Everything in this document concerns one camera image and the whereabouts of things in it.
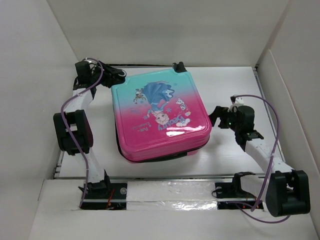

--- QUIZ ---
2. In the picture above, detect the pink and teal suitcase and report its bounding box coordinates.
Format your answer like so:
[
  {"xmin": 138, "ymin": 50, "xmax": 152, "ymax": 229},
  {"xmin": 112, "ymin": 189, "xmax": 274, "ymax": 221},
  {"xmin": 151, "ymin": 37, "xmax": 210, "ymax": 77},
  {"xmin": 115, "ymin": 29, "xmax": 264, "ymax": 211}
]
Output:
[{"xmin": 110, "ymin": 62, "xmax": 212, "ymax": 163}]

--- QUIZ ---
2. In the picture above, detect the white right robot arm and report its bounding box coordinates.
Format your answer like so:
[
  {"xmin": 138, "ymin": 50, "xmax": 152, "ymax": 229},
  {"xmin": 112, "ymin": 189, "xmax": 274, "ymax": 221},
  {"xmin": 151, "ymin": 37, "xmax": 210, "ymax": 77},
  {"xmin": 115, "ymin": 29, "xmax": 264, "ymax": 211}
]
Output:
[{"xmin": 209, "ymin": 105, "xmax": 311, "ymax": 217}]

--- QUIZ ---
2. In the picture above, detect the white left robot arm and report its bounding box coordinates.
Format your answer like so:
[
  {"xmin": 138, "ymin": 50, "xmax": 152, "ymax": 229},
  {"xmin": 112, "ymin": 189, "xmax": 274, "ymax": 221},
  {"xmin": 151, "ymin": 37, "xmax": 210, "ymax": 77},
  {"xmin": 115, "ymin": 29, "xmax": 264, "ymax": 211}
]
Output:
[{"xmin": 53, "ymin": 58, "xmax": 127, "ymax": 195}]

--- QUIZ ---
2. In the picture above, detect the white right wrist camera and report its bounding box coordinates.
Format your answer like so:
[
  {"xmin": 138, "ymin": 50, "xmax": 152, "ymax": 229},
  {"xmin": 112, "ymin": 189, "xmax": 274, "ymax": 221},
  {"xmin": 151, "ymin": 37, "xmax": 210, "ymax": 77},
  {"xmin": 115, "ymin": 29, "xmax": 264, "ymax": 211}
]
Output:
[{"xmin": 227, "ymin": 95, "xmax": 244, "ymax": 113}]

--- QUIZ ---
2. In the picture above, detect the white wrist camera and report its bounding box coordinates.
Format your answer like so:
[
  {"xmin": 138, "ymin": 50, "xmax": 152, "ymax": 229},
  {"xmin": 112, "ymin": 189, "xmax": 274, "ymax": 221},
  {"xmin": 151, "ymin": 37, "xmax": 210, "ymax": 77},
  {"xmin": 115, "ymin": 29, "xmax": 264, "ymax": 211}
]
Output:
[
  {"xmin": 83, "ymin": 57, "xmax": 93, "ymax": 62},
  {"xmin": 227, "ymin": 95, "xmax": 244, "ymax": 113}
]

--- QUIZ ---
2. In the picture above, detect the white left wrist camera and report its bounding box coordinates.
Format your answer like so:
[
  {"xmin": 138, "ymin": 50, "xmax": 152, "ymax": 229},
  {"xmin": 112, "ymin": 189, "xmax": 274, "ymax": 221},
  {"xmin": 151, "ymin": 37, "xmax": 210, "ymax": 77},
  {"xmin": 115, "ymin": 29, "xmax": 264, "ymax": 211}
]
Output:
[{"xmin": 83, "ymin": 57, "xmax": 93, "ymax": 62}]

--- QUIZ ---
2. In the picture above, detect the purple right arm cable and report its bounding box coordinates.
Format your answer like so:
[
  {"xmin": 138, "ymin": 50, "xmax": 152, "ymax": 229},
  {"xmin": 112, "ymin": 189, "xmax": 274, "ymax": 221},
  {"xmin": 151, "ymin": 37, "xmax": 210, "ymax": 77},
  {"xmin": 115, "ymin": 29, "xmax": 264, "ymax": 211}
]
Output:
[{"xmin": 233, "ymin": 94, "xmax": 292, "ymax": 224}]

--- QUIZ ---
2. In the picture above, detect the metal base rail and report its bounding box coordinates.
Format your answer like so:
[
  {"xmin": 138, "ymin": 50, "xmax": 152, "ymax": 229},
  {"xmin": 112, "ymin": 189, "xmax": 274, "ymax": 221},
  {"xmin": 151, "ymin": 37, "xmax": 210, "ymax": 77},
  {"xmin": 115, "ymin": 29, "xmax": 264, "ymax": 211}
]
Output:
[{"xmin": 38, "ymin": 179, "xmax": 254, "ymax": 211}]

